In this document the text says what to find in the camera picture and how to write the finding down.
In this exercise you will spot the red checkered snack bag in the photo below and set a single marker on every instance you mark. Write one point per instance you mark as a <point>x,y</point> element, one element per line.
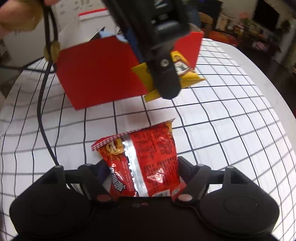
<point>143,162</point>

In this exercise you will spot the white grid tablecloth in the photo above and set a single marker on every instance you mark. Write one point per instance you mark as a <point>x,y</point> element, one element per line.
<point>223,120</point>

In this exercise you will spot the person left hand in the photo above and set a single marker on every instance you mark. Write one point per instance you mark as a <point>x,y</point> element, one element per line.
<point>20,16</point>

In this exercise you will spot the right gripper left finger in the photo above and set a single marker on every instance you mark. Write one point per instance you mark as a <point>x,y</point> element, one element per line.
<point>93,177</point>

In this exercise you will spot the yellow snack packet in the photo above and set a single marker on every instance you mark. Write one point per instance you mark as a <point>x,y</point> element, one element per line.
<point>186,74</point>

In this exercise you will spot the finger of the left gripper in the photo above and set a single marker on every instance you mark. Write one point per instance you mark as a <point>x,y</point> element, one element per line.
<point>163,72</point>
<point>129,36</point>

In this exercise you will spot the black wall television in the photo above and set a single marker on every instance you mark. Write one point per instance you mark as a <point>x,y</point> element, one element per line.
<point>265,15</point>

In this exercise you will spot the red storage box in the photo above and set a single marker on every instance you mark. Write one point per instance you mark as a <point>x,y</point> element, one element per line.
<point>100,71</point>

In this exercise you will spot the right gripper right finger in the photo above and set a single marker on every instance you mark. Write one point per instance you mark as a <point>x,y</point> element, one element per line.
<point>196,179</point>

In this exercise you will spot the wooden chair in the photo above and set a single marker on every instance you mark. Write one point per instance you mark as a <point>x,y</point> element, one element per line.
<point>206,23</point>

